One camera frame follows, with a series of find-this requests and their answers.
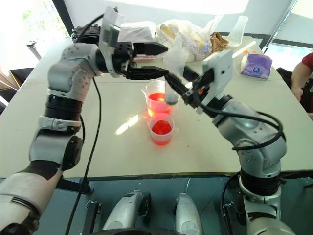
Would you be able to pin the brown bread piece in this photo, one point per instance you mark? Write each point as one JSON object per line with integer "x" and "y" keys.
{"x": 220, "y": 41}

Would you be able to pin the slanted metal pole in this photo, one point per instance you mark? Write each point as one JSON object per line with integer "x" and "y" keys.
{"x": 278, "y": 27}

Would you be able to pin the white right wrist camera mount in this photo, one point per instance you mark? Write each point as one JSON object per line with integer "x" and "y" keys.
{"x": 220, "y": 68}

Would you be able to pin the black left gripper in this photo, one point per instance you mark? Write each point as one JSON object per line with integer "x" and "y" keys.
{"x": 123, "y": 57}

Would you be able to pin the silver right robot leg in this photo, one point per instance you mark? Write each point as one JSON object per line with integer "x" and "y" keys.
{"x": 187, "y": 213}

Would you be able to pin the orange scraps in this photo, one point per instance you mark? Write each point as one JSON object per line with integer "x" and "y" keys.
{"x": 245, "y": 51}

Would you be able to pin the tall clear measuring cup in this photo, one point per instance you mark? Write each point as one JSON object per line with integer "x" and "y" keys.
{"x": 156, "y": 100}

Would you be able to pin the pink flat packet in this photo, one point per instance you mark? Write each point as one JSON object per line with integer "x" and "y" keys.
{"x": 146, "y": 58}

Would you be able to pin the clear plastic syringe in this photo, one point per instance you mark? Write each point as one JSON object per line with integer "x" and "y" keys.
{"x": 171, "y": 99}

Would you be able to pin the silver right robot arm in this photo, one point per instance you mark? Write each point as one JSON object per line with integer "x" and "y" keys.
{"x": 254, "y": 142}

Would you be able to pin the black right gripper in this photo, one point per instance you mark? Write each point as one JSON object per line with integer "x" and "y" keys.
{"x": 198, "y": 94}

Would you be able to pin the clear plastic food bag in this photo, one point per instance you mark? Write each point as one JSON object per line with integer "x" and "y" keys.
{"x": 193, "y": 34}

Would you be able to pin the grey plastic packet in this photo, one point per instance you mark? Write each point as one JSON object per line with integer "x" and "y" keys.
{"x": 137, "y": 31}

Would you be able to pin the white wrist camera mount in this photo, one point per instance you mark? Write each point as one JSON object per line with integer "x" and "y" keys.
{"x": 220, "y": 68}
{"x": 109, "y": 34}

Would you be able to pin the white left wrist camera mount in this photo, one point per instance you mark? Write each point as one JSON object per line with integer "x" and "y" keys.
{"x": 109, "y": 34}

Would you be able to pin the purple tissue pack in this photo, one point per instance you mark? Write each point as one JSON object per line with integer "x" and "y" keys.
{"x": 256, "y": 66}

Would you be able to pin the person in red shirt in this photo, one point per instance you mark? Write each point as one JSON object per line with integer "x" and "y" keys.
{"x": 299, "y": 78}

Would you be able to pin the silver left robot leg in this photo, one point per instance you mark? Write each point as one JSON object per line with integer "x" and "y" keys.
{"x": 127, "y": 210}

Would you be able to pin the silver robot leg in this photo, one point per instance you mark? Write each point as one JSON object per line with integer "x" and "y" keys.
{"x": 187, "y": 213}
{"x": 127, "y": 210}

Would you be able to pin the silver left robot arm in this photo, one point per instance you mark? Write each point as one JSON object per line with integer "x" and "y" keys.
{"x": 61, "y": 73}

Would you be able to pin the black table bracket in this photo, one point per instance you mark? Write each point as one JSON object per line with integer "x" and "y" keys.
{"x": 228, "y": 218}
{"x": 94, "y": 215}

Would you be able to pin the black device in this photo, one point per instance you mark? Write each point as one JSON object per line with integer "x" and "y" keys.
{"x": 88, "y": 33}

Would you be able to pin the clear conical flask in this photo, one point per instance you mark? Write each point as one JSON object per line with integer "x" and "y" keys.
{"x": 237, "y": 31}

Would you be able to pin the short clear measuring cup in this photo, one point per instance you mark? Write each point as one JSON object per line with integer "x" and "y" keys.
{"x": 161, "y": 132}

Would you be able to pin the dark rounded robot base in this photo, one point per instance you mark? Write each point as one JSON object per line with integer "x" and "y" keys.
{"x": 134, "y": 232}

